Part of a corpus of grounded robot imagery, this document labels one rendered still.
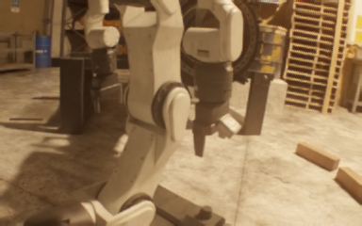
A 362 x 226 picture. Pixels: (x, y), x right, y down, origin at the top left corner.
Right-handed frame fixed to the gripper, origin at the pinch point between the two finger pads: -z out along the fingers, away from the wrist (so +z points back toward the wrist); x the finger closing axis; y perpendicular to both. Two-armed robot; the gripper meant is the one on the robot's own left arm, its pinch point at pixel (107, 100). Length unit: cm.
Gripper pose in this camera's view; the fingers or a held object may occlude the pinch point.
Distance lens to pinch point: 91.9
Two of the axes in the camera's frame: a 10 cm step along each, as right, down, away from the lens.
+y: -7.7, -2.4, 5.9
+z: -0.3, -9.1, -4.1
